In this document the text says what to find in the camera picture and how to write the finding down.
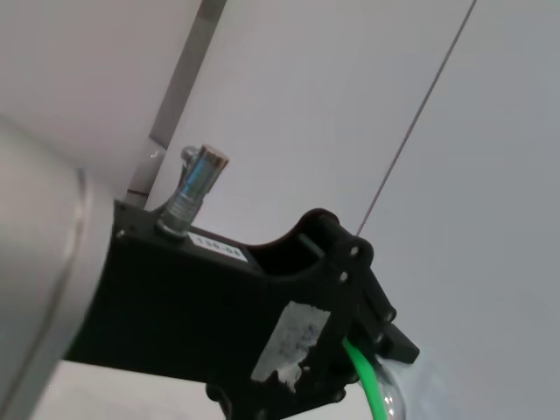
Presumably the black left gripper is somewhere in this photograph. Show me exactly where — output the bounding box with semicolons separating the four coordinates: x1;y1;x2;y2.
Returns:
60;199;375;420

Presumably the clear green-zippered document bag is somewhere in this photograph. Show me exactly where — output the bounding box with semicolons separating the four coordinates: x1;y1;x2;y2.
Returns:
341;335;417;420

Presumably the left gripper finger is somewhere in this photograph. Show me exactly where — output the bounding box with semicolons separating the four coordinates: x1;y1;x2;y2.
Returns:
301;323;365;402
345;257;422;365

